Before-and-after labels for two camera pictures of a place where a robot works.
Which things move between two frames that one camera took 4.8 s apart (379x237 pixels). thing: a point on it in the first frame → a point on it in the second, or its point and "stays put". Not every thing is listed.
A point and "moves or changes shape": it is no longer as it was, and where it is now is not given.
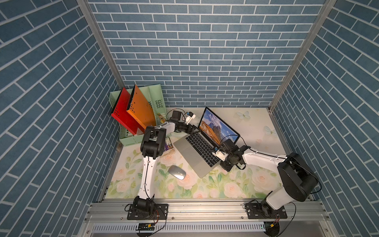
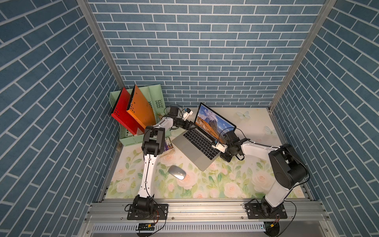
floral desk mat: [174, 178] stays put
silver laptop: [197, 149] moves or changes shape
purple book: [168, 144] stays put
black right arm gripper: [224, 166] → [223, 157]
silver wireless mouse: [177, 172] stays put
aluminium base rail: [209, 217] stays put
